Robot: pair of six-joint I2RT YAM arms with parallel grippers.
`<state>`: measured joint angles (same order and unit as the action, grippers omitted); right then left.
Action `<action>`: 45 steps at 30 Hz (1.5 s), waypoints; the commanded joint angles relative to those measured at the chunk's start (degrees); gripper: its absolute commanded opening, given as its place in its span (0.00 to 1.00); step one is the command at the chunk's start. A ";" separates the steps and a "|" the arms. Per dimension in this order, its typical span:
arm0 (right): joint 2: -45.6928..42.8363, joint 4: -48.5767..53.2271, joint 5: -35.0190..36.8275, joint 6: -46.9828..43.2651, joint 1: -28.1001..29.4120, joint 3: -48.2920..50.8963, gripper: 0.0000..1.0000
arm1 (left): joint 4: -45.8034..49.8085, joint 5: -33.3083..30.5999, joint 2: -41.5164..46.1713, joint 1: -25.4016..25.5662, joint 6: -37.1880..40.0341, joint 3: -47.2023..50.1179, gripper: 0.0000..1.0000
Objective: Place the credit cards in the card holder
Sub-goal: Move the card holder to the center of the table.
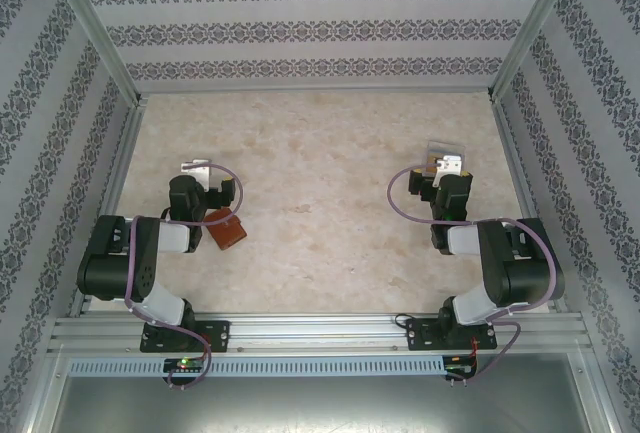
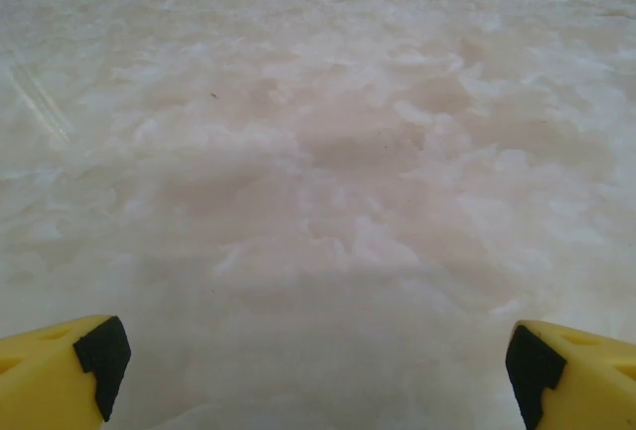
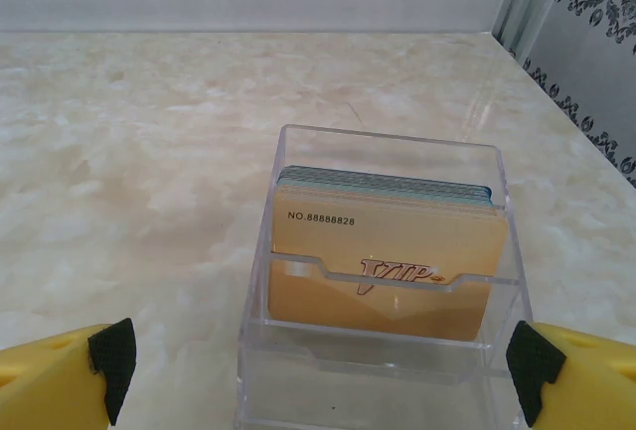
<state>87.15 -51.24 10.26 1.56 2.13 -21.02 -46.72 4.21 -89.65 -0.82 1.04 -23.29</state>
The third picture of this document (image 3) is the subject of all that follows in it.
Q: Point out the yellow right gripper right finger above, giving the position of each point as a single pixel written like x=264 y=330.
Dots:
x=596 y=380

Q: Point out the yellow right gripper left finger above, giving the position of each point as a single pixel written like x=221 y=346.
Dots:
x=49 y=385

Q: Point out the clear acrylic card box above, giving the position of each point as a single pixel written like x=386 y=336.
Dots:
x=377 y=365

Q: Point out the blue card stack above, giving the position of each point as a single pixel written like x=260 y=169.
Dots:
x=382 y=184

